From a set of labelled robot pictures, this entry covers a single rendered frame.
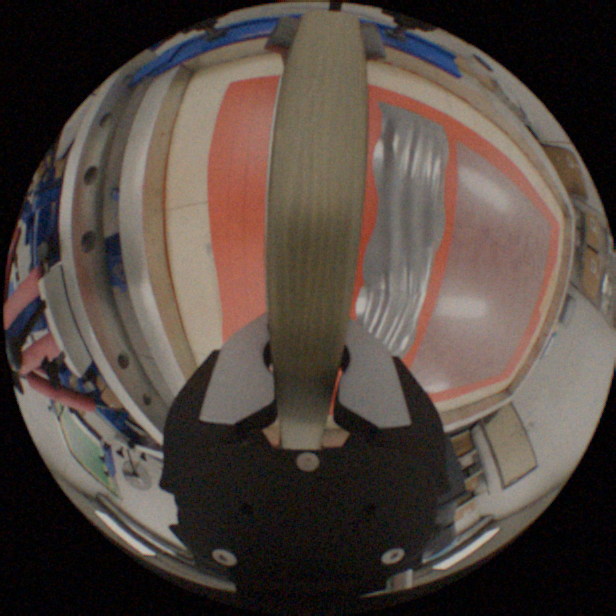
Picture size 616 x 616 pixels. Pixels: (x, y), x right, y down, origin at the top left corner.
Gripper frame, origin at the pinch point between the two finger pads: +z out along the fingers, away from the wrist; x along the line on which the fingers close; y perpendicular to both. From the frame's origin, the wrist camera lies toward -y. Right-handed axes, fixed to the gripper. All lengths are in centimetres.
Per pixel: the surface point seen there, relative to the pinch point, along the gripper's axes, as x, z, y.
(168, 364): -15.1, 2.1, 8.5
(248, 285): -5.1, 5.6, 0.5
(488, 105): 18.2, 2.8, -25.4
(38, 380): -66, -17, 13
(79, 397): -59, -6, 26
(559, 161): 278, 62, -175
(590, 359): 369, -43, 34
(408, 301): 9.6, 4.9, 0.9
